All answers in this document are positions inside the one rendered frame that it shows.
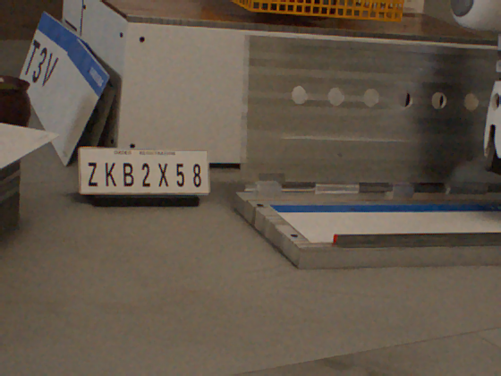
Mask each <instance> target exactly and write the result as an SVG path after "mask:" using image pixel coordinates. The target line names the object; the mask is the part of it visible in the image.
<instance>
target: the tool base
mask: <svg viewBox="0 0 501 376"><path fill-rule="evenodd" d="M243 190H244V191H245V192H236V193H235V195H234V209H236V210H238V211H239V212H240V213H241V214H242V215H243V216H244V217H245V219H246V220H247V221H248V222H249V223H250V224H252V225H254V226H255V227H256V228H257V229H258V230H259V231H260V233H261V234H262V235H263V236H264V237H266V238H267V239H268V240H269V241H270V242H271V243H272V244H273V245H274V246H275V247H276V248H277V250H278V251H280V252H282V253H283V254H284V255H285V256H286V257H287V258H288V259H289V260H290V262H291V263H293V264H294V265H295V266H296V267H298V268H299V269H332V268H370V267H408V266H445V265H482V264H501V241H468V242H409V243H350V244H337V243H334V242H333V241H317V242H310V241H308V240H306V239H305V238H304V237H303V236H302V235H300V234H299V232H298V231H297V230H296V229H294V228H293V227H291V226H290V225H289V224H288V223H286V222H285V221H284V220H283V218H282V217H280V216H278V215H277V214H276V213H275V212H274V211H273V210H272V209H271V208H270V207H269V204H440V203H501V193H487V194H486V195H459V194H445V193H413V192H445V191H447V186H446V185H411V184H409V183H408V182H394V183H386V185H359V192H386V193H357V194H313V193H312V192H314V190H315V186H314V185H311V184H279V183H277V182H276V181H258V182H253V184H244V185H243ZM258 203H259V204H263V207H258V206H257V204H258ZM290 235H298V237H291V236H290Z"/></svg>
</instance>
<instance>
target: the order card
mask: <svg viewBox="0 0 501 376"><path fill-rule="evenodd" d="M78 167H79V194H139V195H208V194H209V174H208V151H207V150H192V149H143V148H92V147H79V148H78Z"/></svg>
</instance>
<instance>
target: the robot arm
mask: <svg viewBox="0 0 501 376"><path fill-rule="evenodd" d="M450 9H451V13H452V15H453V19H455V20H456V22H457V23H458V24H459V25H461V26H463V27H464V28H466V29H471V30H482V31H492V33H497V34H498V49H497V73H501V0H450ZM485 156H486V158H487V163H486V170H487V171H489V172H491V173H494V174H499V175H501V77H499V81H496V83H494V87H493V90H492V93H491V97H490V102H489V106H488V117H487V125H486V133H485Z"/></svg>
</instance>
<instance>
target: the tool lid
mask: <svg viewBox="0 0 501 376"><path fill-rule="evenodd" d="M499 77H501V73H497V49H482V48H466V47H436V46H421V45H405V44H390V43H374V41H359V40H343V39H329V38H299V37H284V36H269V35H252V34H248V35H244V50H243V81H242V142H241V173H240V181H244V182H258V181H259V173H271V174H280V175H278V181H281V182H312V185H314V186H315V190H314V192H312V193H313V194H357V193H358V192H359V183H394V182H395V175H411V182H413V183H444V185H446V186H447V191H445V192H444V193H445V194H459V195H486V194H487V193H488V184H501V175H499V174H494V173H491V172H489V171H487V170H486V163H487V158H486V156H485V133H486V125H487V117H488V106H489V102H490V97H491V93H492V90H493V87H494V83H496V81H499ZM298 86H300V87H302V88H303V89H304V90H305V99H304V100H303V101H302V102H301V103H300V104H298V103H296V102H294V100H293V99H292V90H294V88H296V87H298ZM333 88H338V89H339V90H340V91H341V95H342V98H341V101H340V102H339V103H338V104H337V105H332V104H331V103H330V102H329V100H328V92H329V91H330V90H331V89H333ZM369 89H371V90H373V91H374V92H375V94H377V101H375V103H374V104H373V105H372V106H368V105H366V104H365V102H364V93H365V92H366V91H367V90H369ZM404 90H406V91H407V92H408V93H409V94H410V103H409V105H408V106H407V107H401V106H400V105H399V103H398V96H399V93H400V92H401V91H404ZM436 92H439V93H440V94H441V95H442V98H444V103H442V105H441V107H439V108H435V107H433V105H432V101H431V100H432V97H433V95H434V93H436ZM470 93H471V94H472V95H473V96H474V97H475V101H476V102H475V106H474V108H472V109H467V108H466V107H465V105H464V99H465V96H466V95H467V94H470Z"/></svg>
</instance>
